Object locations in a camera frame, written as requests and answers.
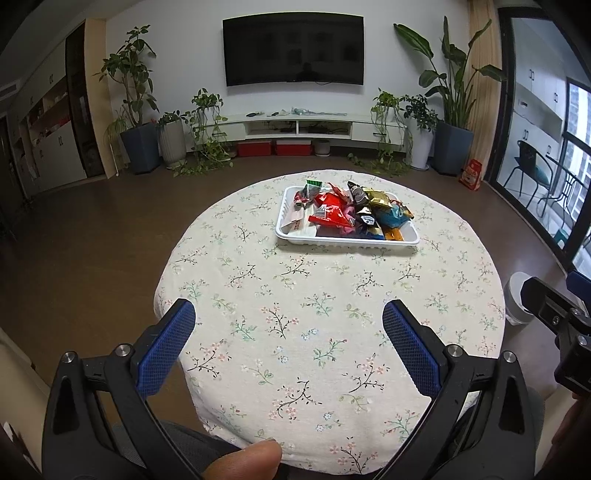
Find black metal chair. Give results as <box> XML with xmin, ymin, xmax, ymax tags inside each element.
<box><xmin>503</xmin><ymin>140</ymin><xmax>555</xmax><ymax>208</ymax></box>

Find black snack packet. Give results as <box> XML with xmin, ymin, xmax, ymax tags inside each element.
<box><xmin>346</xmin><ymin>181</ymin><xmax>370</xmax><ymax>206</ymax></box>

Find plant in grey ribbed pot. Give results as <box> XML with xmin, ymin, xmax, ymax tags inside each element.
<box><xmin>156</xmin><ymin>111</ymin><xmax>188</xmax><ymax>168</ymax></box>

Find white green snack pouch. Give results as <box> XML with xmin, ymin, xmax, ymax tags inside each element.
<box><xmin>281</xmin><ymin>181</ymin><xmax>324</xmax><ymax>232</ymax></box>

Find blue chip packet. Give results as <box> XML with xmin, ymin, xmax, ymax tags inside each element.
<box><xmin>372</xmin><ymin>203</ymin><xmax>414</xmax><ymax>229</ymax></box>

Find red snack packet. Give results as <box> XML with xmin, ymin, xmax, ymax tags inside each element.
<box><xmin>308</xmin><ymin>190</ymin><xmax>356</xmax><ymax>229</ymax></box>

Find white television cabinet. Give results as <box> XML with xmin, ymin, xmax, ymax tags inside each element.
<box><xmin>217</xmin><ymin>112</ymin><xmax>409</xmax><ymax>141</ymax></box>

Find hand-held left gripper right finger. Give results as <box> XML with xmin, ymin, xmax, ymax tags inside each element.
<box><xmin>374</xmin><ymin>299</ymin><xmax>539</xmax><ymax>480</ymax></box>

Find beige curtain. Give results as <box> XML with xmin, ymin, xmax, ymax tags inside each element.
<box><xmin>466</xmin><ymin>0</ymin><xmax>504</xmax><ymax>176</ymax></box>

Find large-leaf plant in grey-blue pot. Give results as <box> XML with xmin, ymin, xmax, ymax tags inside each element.
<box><xmin>394</xmin><ymin>16</ymin><xmax>506</xmax><ymax>175</ymax></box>

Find wall television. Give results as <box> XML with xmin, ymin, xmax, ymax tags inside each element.
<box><xmin>222</xmin><ymin>14</ymin><xmax>365</xmax><ymax>88</ymax></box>

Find floral tablecloth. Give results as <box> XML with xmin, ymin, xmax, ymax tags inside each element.
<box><xmin>154</xmin><ymin>170</ymin><xmax>506</xmax><ymax>476</ymax></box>

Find tall plant in blue pot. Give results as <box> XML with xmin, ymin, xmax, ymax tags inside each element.
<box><xmin>95</xmin><ymin>25</ymin><xmax>162</xmax><ymax>175</ymax></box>

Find gold snack packet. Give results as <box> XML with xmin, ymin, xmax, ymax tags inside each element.
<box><xmin>362</xmin><ymin>187</ymin><xmax>393</xmax><ymax>208</ymax></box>

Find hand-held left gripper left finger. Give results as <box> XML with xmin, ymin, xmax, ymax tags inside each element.
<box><xmin>41</xmin><ymin>298</ymin><xmax>204</xmax><ymax>480</ymax></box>

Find white foam tray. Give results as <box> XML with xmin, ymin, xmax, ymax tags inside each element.
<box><xmin>275</xmin><ymin>185</ymin><xmax>422</xmax><ymax>257</ymax></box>

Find white storage cabinet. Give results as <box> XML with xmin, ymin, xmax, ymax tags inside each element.
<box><xmin>0</xmin><ymin>46</ymin><xmax>93</xmax><ymax>204</ymax></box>

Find red paper bag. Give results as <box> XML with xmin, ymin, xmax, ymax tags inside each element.
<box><xmin>458</xmin><ymin>159</ymin><xmax>483</xmax><ymax>190</ymax></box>

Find trailing pothos plant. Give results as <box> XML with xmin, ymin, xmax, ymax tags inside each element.
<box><xmin>348</xmin><ymin>89</ymin><xmax>411</xmax><ymax>178</ymax></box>
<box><xmin>173</xmin><ymin>89</ymin><xmax>234</xmax><ymax>177</ymax></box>

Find blue yellow cake packet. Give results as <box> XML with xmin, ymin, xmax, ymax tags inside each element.
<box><xmin>355</xmin><ymin>215</ymin><xmax>386</xmax><ymax>241</ymax></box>

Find plant in white pot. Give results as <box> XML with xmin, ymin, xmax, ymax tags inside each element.
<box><xmin>399</xmin><ymin>95</ymin><xmax>439</xmax><ymax>171</ymax></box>

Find white balcony cabinets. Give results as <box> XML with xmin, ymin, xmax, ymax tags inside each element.
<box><xmin>512</xmin><ymin>28</ymin><xmax>568</xmax><ymax>153</ymax></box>

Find black metal table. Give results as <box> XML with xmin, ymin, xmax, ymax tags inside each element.
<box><xmin>538</xmin><ymin>154</ymin><xmax>591</xmax><ymax>232</ymax></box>

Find white trash bin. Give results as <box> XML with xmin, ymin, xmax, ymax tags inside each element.
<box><xmin>503</xmin><ymin>272</ymin><xmax>539</xmax><ymax>328</ymax></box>

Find black sliding door frame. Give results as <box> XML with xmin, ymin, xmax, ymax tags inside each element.
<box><xmin>489</xmin><ymin>9</ymin><xmax>591</xmax><ymax>278</ymax></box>

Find red storage box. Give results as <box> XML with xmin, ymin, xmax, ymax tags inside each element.
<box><xmin>237</xmin><ymin>141</ymin><xmax>273</xmax><ymax>158</ymax></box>
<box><xmin>276</xmin><ymin>139</ymin><xmax>314</xmax><ymax>156</ymax></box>

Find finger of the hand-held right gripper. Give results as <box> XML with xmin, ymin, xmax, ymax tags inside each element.
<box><xmin>521</xmin><ymin>276</ymin><xmax>591</xmax><ymax>335</ymax></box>
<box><xmin>567</xmin><ymin>270</ymin><xmax>591</xmax><ymax>303</ymax></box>

